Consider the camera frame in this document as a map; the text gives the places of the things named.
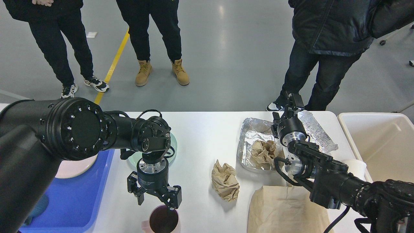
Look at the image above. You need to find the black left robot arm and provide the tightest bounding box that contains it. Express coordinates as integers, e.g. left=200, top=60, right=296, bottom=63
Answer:
left=0, top=97, right=182, bottom=233

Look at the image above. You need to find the beige plastic bin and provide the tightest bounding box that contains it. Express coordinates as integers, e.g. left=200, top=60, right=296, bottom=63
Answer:
left=338, top=113, right=414, bottom=182

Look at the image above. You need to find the person in black at left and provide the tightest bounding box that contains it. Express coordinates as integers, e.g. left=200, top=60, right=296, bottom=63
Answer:
left=4, top=0, right=109, bottom=98

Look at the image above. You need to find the teal mug yellow inside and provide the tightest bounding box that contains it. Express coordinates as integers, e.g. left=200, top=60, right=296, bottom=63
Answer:
left=23, top=194, right=49, bottom=226

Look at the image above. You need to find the crumpled aluminium foil sheet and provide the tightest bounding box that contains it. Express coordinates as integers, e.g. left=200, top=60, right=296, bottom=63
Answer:
left=298, top=110, right=338, bottom=154

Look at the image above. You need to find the pink plate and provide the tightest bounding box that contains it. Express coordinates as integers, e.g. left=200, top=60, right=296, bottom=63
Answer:
left=55, top=154, right=98, bottom=179

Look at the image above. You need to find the person in black puffer jacket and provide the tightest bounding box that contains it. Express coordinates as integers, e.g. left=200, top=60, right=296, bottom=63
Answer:
left=266, top=0, right=414, bottom=112

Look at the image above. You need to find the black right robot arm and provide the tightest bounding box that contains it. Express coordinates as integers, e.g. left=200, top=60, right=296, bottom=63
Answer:
left=271, top=93, right=414, bottom=233

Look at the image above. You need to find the crumpled brown paper ball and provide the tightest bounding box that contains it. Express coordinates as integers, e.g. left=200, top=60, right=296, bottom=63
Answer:
left=211, top=160, right=240, bottom=202

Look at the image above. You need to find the flat brown paper bag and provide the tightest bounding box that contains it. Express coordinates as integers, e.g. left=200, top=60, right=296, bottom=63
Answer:
left=247, top=186, right=330, bottom=233

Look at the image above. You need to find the aluminium foil tray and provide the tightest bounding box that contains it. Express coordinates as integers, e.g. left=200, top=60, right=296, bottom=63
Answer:
left=237, top=118, right=284, bottom=173

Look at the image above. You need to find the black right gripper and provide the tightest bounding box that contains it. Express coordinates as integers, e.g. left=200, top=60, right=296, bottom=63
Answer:
left=271, top=92, right=308, bottom=147

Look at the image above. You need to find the white paper cup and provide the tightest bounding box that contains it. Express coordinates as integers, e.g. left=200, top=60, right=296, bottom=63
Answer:
left=342, top=159, right=366, bottom=181

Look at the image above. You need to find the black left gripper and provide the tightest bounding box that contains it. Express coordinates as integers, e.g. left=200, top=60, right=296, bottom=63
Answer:
left=127, top=158, right=182, bottom=209

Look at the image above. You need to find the person with tan boots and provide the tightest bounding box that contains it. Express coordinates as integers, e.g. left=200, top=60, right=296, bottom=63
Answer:
left=115, top=0, right=190, bottom=87

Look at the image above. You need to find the mint green plate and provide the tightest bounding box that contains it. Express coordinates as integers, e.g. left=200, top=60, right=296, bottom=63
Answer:
left=127, top=133, right=178, bottom=171

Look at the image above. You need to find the pink mug maroon inside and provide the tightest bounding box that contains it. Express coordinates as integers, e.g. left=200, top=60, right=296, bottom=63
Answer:
left=141, top=205, right=181, bottom=233

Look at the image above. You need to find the blue plastic tray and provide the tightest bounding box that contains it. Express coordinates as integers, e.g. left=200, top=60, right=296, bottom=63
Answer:
left=20, top=150, right=114, bottom=233

